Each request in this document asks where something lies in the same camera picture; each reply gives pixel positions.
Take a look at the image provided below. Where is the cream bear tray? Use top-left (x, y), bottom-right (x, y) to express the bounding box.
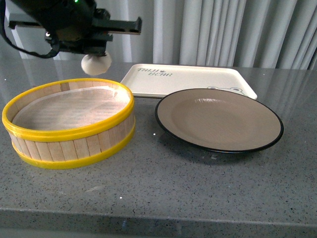
top-left (121, 64), bottom-right (257, 99)

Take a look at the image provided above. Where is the white steamer liner cloth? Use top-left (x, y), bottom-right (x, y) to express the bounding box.
top-left (12, 86), bottom-right (131, 131)

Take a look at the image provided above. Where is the grey pleated curtain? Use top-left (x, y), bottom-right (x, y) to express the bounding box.
top-left (97, 0), bottom-right (317, 70)

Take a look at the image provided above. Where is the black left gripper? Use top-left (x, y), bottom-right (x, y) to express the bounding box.
top-left (9, 0), bottom-right (142, 55)

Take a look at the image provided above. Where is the yellow rimmed bamboo steamer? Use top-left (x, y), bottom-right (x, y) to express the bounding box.
top-left (2, 78), bottom-right (136, 170)

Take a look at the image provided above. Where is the tan plate with black rim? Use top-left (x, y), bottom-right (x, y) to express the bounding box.
top-left (155, 88), bottom-right (284, 153)

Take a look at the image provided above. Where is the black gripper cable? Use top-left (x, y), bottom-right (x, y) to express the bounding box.
top-left (0, 9), bottom-right (61, 59)

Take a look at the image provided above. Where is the white steamed bun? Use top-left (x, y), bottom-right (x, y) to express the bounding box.
top-left (81, 52), bottom-right (112, 76)

